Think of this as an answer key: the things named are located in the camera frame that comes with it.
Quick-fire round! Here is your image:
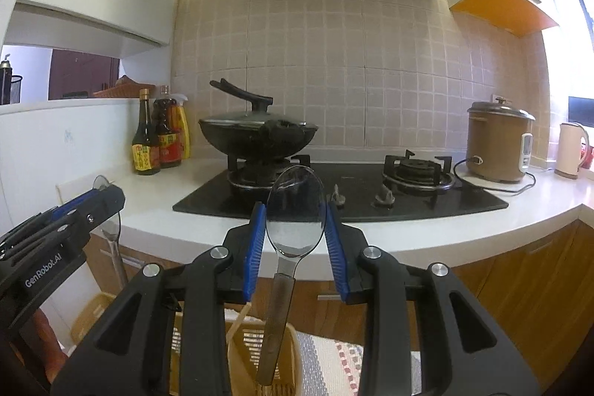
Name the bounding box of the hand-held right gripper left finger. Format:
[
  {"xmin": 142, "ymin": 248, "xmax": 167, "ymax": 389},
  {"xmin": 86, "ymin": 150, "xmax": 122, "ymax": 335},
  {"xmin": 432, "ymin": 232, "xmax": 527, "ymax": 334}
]
[{"xmin": 50, "ymin": 201, "xmax": 267, "ymax": 396}]

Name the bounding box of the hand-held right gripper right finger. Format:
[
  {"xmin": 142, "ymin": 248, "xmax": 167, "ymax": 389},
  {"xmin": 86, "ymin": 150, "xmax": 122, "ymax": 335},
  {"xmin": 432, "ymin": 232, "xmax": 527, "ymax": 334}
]
[{"xmin": 325, "ymin": 203, "xmax": 544, "ymax": 396}]

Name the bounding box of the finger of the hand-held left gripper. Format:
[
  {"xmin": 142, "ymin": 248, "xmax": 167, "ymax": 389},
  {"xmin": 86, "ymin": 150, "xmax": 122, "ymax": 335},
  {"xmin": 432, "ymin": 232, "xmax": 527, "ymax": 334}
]
[
  {"xmin": 46, "ymin": 185, "xmax": 127, "ymax": 251},
  {"xmin": 0, "ymin": 189, "xmax": 100, "ymax": 261}
]

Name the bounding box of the metal spoon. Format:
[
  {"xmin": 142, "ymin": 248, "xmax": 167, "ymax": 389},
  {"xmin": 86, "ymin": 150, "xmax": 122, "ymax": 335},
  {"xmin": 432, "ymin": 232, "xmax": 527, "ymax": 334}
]
[
  {"xmin": 255, "ymin": 165, "xmax": 327, "ymax": 386},
  {"xmin": 92, "ymin": 174, "xmax": 130, "ymax": 291}
]

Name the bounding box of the tan plastic utensil basket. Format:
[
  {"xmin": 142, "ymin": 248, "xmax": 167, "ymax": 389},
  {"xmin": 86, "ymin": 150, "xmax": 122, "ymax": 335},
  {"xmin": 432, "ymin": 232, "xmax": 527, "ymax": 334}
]
[{"xmin": 69, "ymin": 291, "xmax": 303, "ymax": 396}]

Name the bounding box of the person's left forearm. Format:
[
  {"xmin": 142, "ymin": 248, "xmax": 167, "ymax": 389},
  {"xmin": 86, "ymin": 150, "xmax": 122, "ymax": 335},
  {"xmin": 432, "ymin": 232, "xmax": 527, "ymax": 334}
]
[{"xmin": 30, "ymin": 308, "xmax": 68, "ymax": 392}]

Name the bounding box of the dark soy sauce bottle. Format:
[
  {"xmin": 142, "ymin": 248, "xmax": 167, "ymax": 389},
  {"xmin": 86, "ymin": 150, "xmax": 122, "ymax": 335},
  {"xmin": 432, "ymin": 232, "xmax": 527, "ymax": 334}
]
[{"xmin": 132, "ymin": 88, "xmax": 161, "ymax": 176}]

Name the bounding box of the wooden chopstick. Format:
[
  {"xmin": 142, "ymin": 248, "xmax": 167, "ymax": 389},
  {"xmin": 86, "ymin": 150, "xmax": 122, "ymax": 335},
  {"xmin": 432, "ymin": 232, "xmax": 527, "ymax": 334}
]
[{"xmin": 226, "ymin": 302, "xmax": 252, "ymax": 343}]

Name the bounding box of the red label sauce bottle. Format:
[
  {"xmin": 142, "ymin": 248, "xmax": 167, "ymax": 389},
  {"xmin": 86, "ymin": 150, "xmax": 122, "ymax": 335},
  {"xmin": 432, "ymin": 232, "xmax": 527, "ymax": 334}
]
[{"xmin": 153, "ymin": 85, "xmax": 183, "ymax": 168}]

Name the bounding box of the yellow spray bottle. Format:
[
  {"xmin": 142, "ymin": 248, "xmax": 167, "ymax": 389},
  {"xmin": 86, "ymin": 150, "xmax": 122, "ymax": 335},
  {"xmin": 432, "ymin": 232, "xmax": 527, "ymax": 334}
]
[{"xmin": 174, "ymin": 94, "xmax": 191, "ymax": 160}]

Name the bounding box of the striped woven cloth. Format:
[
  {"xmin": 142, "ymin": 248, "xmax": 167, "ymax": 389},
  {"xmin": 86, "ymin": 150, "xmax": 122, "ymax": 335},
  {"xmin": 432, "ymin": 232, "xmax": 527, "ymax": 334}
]
[{"xmin": 172, "ymin": 328, "xmax": 421, "ymax": 396}]

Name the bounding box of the black wok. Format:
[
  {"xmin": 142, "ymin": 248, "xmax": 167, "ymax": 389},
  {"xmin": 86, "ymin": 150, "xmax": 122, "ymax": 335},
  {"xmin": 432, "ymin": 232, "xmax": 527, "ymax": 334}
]
[{"xmin": 199, "ymin": 118, "xmax": 320, "ymax": 159}]

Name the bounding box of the black glass gas stove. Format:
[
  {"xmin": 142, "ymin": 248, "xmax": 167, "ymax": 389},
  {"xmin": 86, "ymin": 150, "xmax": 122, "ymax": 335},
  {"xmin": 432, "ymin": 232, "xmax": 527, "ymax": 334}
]
[{"xmin": 173, "ymin": 150, "xmax": 510, "ymax": 224}]

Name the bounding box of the black mesh holder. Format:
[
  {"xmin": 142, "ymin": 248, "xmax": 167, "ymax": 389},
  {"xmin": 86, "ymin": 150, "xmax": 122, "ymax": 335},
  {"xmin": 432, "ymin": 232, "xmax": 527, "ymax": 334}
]
[{"xmin": 0, "ymin": 73, "xmax": 23, "ymax": 105}]

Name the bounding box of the glass wok lid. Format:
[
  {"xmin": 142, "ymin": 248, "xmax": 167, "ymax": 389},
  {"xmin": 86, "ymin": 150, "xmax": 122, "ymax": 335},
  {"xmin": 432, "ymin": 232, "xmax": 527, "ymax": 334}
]
[{"xmin": 200, "ymin": 78, "xmax": 279, "ymax": 131}]

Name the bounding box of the brown rice cooker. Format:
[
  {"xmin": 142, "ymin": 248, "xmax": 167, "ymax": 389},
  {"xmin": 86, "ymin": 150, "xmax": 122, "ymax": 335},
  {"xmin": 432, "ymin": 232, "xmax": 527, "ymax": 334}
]
[{"xmin": 466, "ymin": 96, "xmax": 536, "ymax": 183}]

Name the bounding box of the cream electric kettle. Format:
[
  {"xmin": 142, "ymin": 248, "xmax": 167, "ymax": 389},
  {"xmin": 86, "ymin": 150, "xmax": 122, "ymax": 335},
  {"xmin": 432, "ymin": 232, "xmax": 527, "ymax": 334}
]
[{"xmin": 554, "ymin": 122, "xmax": 590, "ymax": 180}]

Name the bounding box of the black power cable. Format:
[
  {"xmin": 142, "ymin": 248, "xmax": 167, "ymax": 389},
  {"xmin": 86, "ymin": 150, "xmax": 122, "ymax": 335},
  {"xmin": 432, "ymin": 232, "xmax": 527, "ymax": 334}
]
[{"xmin": 452, "ymin": 156, "xmax": 536, "ymax": 193}]

